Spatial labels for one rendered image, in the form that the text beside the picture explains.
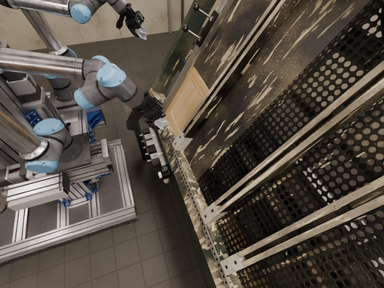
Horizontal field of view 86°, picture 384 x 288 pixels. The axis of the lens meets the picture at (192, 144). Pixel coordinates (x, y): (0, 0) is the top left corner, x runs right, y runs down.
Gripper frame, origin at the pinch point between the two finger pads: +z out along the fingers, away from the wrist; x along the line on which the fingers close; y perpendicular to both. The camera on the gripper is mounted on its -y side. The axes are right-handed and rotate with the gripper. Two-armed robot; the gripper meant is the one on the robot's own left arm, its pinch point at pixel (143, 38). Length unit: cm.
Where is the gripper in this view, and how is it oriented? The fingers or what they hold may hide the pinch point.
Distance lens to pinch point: 144.5
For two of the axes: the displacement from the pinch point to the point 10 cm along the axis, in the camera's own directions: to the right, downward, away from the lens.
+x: 2.0, -9.3, 3.0
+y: 8.6, 0.2, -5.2
